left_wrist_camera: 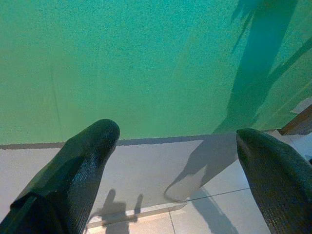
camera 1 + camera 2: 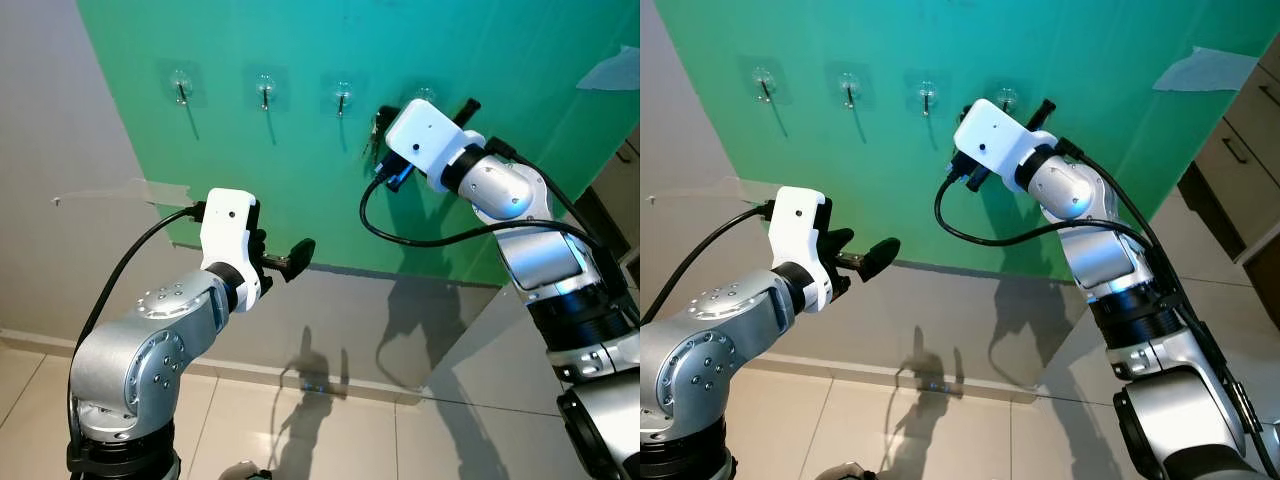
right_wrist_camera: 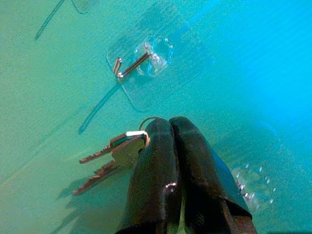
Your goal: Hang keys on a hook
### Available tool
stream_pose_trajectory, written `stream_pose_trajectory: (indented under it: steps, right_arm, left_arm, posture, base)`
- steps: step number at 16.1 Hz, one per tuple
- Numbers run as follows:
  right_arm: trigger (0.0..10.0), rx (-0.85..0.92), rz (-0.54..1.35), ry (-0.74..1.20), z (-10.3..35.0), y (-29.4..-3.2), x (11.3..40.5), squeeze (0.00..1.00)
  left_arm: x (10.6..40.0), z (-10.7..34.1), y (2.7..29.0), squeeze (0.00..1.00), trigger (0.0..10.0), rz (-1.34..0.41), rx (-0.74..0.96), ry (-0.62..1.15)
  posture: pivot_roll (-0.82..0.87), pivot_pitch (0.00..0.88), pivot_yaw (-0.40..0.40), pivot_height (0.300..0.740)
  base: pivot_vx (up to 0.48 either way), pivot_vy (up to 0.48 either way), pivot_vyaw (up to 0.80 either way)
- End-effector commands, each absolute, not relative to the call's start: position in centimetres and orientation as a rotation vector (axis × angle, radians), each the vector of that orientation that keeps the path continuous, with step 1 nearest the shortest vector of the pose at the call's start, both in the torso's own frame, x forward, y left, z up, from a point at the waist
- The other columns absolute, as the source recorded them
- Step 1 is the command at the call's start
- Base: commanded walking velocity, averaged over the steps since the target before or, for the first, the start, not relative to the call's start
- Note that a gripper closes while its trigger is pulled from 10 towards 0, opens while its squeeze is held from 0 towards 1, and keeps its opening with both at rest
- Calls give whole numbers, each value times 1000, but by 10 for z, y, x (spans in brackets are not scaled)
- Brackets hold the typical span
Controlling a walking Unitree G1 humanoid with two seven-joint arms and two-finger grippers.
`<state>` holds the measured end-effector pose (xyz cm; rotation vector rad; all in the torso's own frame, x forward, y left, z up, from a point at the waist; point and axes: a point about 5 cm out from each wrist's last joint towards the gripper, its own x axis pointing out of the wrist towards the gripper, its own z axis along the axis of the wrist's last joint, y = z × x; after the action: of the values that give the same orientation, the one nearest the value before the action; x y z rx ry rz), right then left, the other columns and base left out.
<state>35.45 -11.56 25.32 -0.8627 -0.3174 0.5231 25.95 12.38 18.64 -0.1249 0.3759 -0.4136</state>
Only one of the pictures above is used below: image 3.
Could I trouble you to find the keys with white fob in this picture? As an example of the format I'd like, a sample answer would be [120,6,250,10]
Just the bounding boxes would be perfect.
[72,116,151,196]

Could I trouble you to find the clear adhesive metal hook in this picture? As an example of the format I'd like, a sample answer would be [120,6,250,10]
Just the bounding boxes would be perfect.
[106,34,192,113]
[70,0,98,15]
[230,162,278,213]

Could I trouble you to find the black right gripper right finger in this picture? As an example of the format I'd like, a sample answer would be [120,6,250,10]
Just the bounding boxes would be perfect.
[169,116,258,234]

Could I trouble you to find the green wall board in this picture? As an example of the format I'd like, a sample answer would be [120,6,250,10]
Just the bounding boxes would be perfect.
[0,0,312,234]

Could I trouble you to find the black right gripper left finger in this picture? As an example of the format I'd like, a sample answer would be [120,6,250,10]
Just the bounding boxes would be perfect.
[116,117,183,234]

